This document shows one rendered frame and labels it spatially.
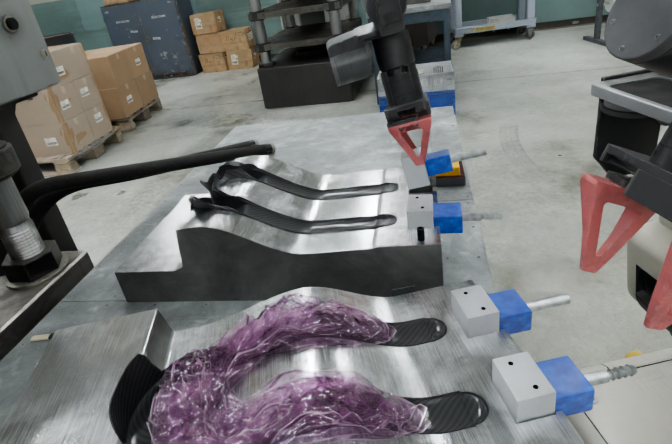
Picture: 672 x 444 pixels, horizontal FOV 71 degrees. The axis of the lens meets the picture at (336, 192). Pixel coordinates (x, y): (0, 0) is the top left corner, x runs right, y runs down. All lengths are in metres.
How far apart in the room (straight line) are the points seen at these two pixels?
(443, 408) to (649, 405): 0.86
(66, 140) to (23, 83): 3.14
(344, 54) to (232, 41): 6.60
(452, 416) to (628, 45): 0.34
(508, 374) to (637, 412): 0.83
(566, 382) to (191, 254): 0.50
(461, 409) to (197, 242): 0.42
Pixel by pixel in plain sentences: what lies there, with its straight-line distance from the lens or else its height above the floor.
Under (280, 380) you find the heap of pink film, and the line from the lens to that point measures 0.45.
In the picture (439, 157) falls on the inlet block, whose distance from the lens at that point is 0.76.
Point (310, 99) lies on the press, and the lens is 4.71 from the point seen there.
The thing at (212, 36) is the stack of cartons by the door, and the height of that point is 0.51.
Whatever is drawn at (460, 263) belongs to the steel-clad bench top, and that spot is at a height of 0.80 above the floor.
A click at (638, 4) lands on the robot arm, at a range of 0.34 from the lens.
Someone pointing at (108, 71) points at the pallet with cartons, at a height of 0.61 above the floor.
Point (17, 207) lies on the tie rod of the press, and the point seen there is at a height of 0.93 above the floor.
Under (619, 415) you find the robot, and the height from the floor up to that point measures 0.28.
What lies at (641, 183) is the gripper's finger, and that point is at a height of 1.08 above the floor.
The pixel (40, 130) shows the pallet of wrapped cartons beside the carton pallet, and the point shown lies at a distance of 4.47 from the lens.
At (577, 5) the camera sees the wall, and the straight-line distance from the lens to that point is 7.30.
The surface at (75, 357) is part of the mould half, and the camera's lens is 0.59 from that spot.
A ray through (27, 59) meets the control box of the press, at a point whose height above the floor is 1.14.
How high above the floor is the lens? 1.24
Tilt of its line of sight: 26 degrees down
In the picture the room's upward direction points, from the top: 9 degrees counter-clockwise
